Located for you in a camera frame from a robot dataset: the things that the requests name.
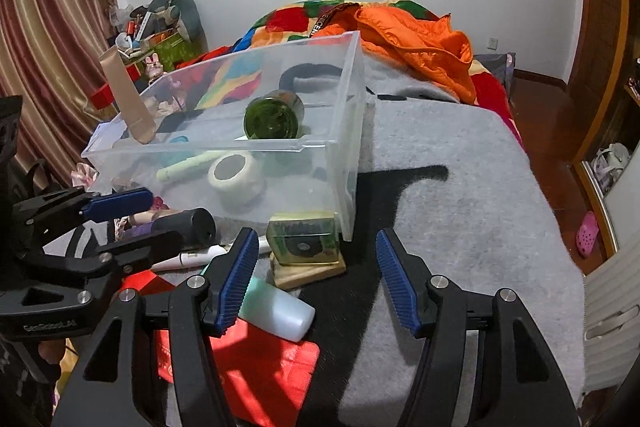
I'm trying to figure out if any white cosmetic pen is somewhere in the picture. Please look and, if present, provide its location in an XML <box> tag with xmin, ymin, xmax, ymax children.
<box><xmin>150</xmin><ymin>233</ymin><xmax>274</xmax><ymax>273</ymax></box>

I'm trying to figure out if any purple black bottle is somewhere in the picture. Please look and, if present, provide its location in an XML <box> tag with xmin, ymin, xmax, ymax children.
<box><xmin>119</xmin><ymin>208</ymin><xmax>217</xmax><ymax>251</ymax></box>

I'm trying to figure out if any light green tube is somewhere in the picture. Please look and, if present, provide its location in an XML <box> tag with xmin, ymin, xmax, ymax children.
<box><xmin>156</xmin><ymin>150</ymin><xmax>224</xmax><ymax>183</ymax></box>

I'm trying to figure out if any mint green bottle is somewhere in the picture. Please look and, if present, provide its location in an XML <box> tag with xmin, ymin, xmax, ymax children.
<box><xmin>239</xmin><ymin>277</ymin><xmax>316</xmax><ymax>343</ymax></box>

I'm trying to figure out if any green perfume box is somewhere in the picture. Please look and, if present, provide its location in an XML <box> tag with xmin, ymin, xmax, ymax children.
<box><xmin>266</xmin><ymin>211</ymin><xmax>340</xmax><ymax>265</ymax></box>

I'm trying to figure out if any beige cosmetic tube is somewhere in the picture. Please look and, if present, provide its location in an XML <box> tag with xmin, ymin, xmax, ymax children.
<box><xmin>100</xmin><ymin>46</ymin><xmax>156</xmax><ymax>144</ymax></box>

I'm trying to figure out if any white tape roll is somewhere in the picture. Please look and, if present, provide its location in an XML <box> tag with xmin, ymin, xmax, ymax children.
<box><xmin>207</xmin><ymin>152</ymin><xmax>266</xmax><ymax>209</ymax></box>

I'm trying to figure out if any red gift box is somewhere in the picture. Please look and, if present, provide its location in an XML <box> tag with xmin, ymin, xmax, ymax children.
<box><xmin>119</xmin><ymin>267</ymin><xmax>321</xmax><ymax>427</ymax></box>

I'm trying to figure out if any wooden coaster block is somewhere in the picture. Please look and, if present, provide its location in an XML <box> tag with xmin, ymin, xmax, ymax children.
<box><xmin>269</xmin><ymin>254</ymin><xmax>346</xmax><ymax>291</ymax></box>

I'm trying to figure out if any blue round cap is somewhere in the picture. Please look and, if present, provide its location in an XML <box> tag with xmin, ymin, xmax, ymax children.
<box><xmin>158</xmin><ymin>135</ymin><xmax>193</xmax><ymax>168</ymax></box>

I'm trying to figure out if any grey black blanket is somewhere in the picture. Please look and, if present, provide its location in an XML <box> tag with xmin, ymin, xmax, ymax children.
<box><xmin>44</xmin><ymin>51</ymin><xmax>586</xmax><ymax>427</ymax></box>

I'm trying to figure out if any red flat box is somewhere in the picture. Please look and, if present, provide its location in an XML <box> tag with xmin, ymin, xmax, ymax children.
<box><xmin>89</xmin><ymin>63</ymin><xmax>144</xmax><ymax>112</ymax></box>

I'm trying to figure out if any rabbit figurine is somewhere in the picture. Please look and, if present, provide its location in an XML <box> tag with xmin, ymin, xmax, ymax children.
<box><xmin>144</xmin><ymin>52</ymin><xmax>164</xmax><ymax>82</ymax></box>

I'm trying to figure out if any clear plastic storage bin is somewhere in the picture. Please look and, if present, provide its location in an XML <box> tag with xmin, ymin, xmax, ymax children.
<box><xmin>84</xmin><ymin>32</ymin><xmax>366</xmax><ymax>237</ymax></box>

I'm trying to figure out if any green glass bottle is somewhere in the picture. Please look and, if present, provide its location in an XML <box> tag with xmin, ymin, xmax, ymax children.
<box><xmin>243</xmin><ymin>90</ymin><xmax>305</xmax><ymax>140</ymax></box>

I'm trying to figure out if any colourful patchwork quilt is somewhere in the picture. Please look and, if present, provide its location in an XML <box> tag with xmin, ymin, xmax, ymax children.
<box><xmin>189</xmin><ymin>0</ymin><xmax>522</xmax><ymax>141</ymax></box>

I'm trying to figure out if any pink slipper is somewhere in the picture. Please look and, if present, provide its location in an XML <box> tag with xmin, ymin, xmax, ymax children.
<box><xmin>575</xmin><ymin>210</ymin><xmax>600</xmax><ymax>258</ymax></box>

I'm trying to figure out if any white wardrobe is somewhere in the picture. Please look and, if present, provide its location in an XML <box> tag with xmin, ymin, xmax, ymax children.
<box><xmin>584</xmin><ymin>152</ymin><xmax>640</xmax><ymax>393</ymax></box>

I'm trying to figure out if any green grey backpack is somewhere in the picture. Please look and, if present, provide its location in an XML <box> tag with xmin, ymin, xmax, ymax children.
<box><xmin>129</xmin><ymin>0</ymin><xmax>206</xmax><ymax>51</ymax></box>

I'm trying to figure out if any striped curtain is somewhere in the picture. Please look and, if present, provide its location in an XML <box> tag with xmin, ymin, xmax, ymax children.
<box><xmin>1</xmin><ymin>0</ymin><xmax>116</xmax><ymax>184</ymax></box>

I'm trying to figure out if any orange jacket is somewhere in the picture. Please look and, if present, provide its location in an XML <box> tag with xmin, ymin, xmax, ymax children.
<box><xmin>311</xmin><ymin>3</ymin><xmax>476</xmax><ymax>105</ymax></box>

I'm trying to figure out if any wooden door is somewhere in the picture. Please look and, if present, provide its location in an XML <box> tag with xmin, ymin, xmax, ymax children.
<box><xmin>568</xmin><ymin>0</ymin><xmax>630</xmax><ymax>164</ymax></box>

